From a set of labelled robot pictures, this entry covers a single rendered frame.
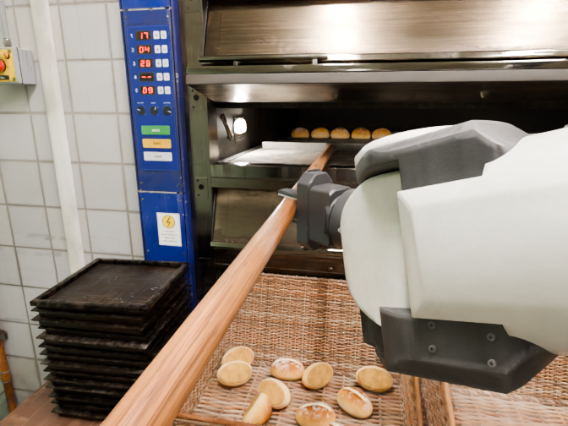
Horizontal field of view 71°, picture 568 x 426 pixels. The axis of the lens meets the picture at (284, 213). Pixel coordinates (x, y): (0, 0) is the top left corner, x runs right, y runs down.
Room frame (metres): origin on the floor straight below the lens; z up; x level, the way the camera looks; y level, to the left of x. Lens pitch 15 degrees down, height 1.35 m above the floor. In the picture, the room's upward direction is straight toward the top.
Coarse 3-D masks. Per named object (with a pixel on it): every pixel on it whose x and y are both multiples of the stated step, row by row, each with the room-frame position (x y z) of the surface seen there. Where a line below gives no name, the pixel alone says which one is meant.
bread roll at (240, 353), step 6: (234, 348) 1.04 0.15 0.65; (240, 348) 1.04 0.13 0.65; (246, 348) 1.04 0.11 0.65; (228, 354) 1.02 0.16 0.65; (234, 354) 1.02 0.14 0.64; (240, 354) 1.03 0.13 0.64; (246, 354) 1.03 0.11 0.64; (252, 354) 1.04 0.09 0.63; (222, 360) 1.01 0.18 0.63; (228, 360) 1.01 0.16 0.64; (234, 360) 1.01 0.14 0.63; (240, 360) 1.02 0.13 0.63; (246, 360) 1.02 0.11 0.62; (252, 360) 1.03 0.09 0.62
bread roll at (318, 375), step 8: (312, 368) 0.95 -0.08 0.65; (320, 368) 0.96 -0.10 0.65; (328, 368) 0.97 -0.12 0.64; (304, 376) 0.93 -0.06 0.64; (312, 376) 0.93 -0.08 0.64; (320, 376) 0.94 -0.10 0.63; (328, 376) 0.95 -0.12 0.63; (304, 384) 0.92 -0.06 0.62; (312, 384) 0.92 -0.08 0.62; (320, 384) 0.93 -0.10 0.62
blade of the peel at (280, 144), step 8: (264, 144) 1.60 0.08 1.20; (272, 144) 1.60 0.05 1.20; (280, 144) 1.59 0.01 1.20; (288, 144) 1.58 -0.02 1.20; (296, 144) 1.58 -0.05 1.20; (304, 144) 1.57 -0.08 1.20; (312, 144) 1.57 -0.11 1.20; (320, 144) 1.56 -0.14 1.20; (336, 144) 1.55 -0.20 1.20; (344, 144) 1.54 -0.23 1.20; (352, 144) 1.54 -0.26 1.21; (360, 144) 1.53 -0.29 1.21
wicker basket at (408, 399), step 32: (256, 288) 1.12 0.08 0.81; (288, 288) 1.10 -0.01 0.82; (320, 288) 1.08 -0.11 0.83; (256, 320) 1.10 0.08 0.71; (288, 320) 1.08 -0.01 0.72; (320, 320) 1.06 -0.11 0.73; (352, 320) 1.05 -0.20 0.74; (224, 352) 1.09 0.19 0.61; (256, 352) 1.07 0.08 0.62; (320, 352) 1.04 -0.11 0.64; (256, 384) 0.96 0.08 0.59; (288, 384) 0.96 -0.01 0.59; (352, 384) 0.96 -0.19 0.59; (416, 384) 0.74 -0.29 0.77; (192, 416) 0.69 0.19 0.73; (224, 416) 0.84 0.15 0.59; (288, 416) 0.84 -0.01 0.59; (384, 416) 0.85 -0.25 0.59; (416, 416) 0.68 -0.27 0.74
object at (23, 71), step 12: (0, 48) 1.24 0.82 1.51; (12, 48) 1.23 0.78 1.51; (12, 60) 1.23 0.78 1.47; (24, 60) 1.26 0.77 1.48; (0, 72) 1.23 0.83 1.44; (12, 72) 1.23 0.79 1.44; (24, 72) 1.25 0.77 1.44; (0, 84) 1.25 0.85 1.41; (12, 84) 1.26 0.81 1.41; (24, 84) 1.26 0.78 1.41
